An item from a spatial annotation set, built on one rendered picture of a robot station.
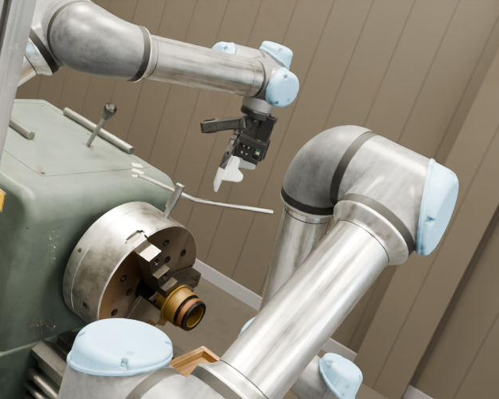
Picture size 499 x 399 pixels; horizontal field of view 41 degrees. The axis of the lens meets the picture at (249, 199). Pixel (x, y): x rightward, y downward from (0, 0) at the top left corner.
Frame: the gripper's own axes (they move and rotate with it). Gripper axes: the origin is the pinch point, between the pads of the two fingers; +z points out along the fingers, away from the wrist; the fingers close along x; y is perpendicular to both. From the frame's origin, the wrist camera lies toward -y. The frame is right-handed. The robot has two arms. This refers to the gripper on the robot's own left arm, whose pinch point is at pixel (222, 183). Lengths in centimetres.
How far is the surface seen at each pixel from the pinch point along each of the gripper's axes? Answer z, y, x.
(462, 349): 95, 110, 176
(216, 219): 99, -40, 214
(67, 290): 28.8, -20.3, -25.4
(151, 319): 29.2, -0.7, -21.2
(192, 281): 22.8, 2.9, -8.8
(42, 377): 54, -21, -25
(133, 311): 30.2, -5.7, -19.9
